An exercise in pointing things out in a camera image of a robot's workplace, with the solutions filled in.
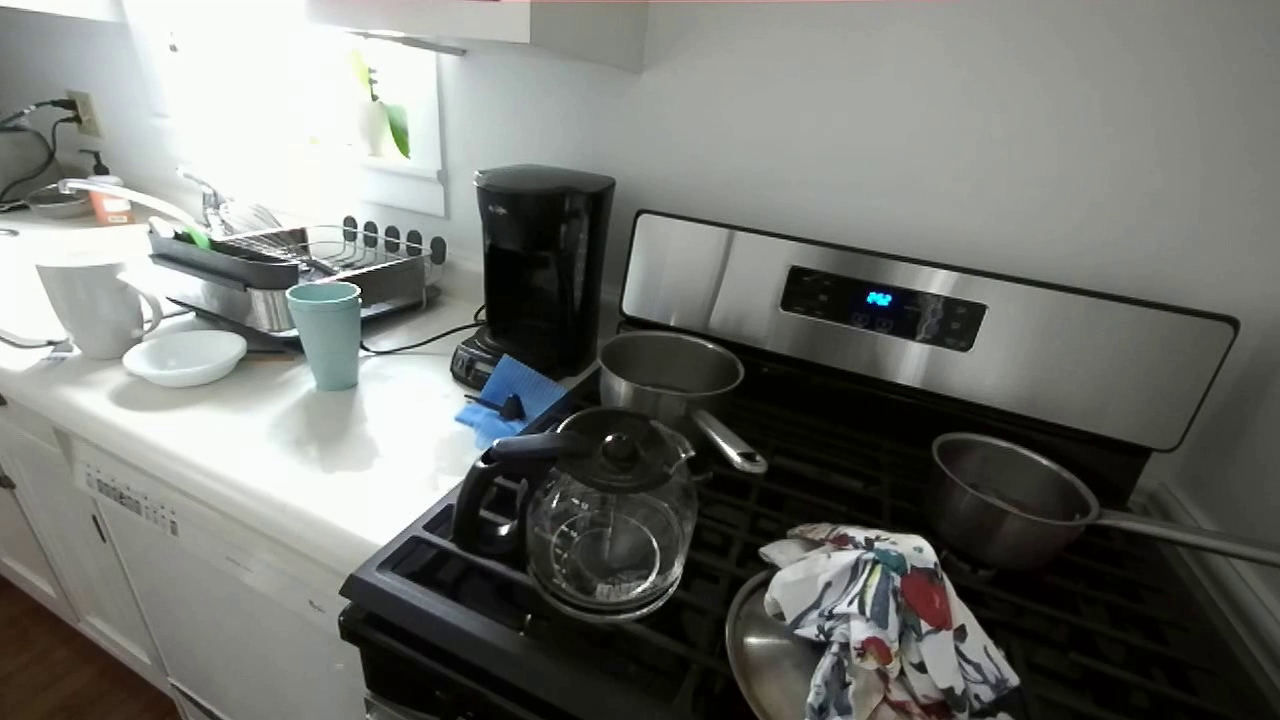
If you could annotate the black coffee maker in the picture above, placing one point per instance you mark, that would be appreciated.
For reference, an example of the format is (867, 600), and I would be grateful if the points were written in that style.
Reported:
(540, 264)

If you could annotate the chrome faucet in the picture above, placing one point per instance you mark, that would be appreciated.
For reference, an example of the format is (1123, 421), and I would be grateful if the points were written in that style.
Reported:
(132, 196)

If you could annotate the steel saucepan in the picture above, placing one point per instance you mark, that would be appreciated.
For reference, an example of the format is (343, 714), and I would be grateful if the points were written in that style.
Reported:
(1001, 502)
(660, 373)

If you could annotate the white wall outlet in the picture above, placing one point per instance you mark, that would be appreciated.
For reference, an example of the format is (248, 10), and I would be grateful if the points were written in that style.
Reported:
(85, 115)

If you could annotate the white wall cabinet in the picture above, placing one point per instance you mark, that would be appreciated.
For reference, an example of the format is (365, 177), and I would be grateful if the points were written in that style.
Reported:
(534, 25)

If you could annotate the steel frying pan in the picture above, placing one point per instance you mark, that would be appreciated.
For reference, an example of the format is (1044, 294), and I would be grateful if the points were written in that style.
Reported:
(772, 662)

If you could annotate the small green scrubber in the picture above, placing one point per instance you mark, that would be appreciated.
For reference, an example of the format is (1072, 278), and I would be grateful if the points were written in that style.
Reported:
(198, 239)

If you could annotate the white base cabinet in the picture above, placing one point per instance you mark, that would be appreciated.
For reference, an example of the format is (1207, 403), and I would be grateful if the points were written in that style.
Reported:
(200, 600)

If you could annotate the steel dish rack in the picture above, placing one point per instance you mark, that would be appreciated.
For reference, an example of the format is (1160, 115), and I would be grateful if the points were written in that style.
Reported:
(287, 282)

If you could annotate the teal speckled cup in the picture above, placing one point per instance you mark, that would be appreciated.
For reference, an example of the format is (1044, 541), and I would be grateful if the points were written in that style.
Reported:
(324, 342)

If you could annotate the floral kitchen towel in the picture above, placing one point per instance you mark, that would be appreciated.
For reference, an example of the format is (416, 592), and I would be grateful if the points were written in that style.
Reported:
(885, 624)

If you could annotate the small orange container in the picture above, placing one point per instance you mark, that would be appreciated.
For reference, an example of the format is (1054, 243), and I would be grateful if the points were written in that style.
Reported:
(110, 205)

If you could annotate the white shallow bowl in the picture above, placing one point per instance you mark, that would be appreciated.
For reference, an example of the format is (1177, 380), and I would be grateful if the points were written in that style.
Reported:
(187, 358)

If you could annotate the black steel gas stove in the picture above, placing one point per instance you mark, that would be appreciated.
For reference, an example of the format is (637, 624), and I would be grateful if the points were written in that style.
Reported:
(923, 346)

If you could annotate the blue cloth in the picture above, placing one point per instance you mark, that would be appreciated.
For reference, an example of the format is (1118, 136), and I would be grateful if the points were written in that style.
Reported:
(514, 395)

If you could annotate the white strip with round holes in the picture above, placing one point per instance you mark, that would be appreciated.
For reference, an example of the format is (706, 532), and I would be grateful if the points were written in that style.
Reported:
(395, 239)

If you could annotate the white ceramic mug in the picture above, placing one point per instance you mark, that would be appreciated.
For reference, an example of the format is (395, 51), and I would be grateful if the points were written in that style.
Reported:
(91, 313)

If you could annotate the glass coffee carafe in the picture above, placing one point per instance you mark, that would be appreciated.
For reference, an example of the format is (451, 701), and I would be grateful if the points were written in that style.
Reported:
(607, 524)

